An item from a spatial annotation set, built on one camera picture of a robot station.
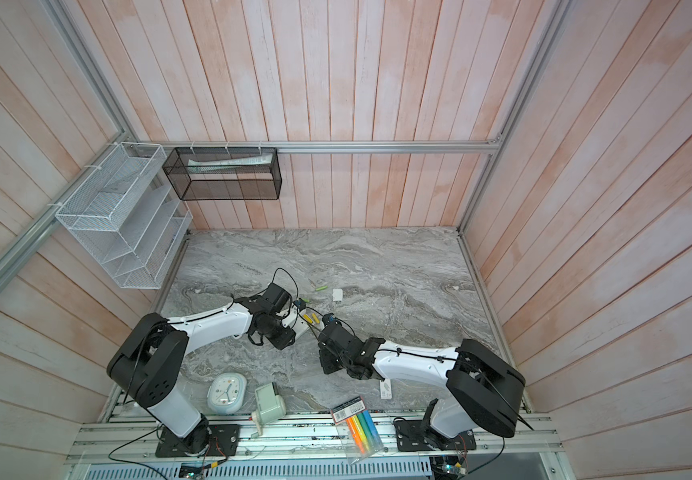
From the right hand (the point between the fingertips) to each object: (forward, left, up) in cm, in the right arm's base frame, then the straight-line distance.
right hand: (324, 355), depth 85 cm
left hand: (+5, +13, -2) cm, 14 cm away
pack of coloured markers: (-20, -10, -1) cm, 22 cm away
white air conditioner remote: (+11, +7, -1) cm, 13 cm away
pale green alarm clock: (-11, +25, +1) cm, 28 cm away
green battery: (+25, +2, -3) cm, 25 cm away
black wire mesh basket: (+56, +38, +23) cm, 71 cm away
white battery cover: (+23, -3, -3) cm, 23 cm away
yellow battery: (+13, +4, -2) cm, 14 cm away
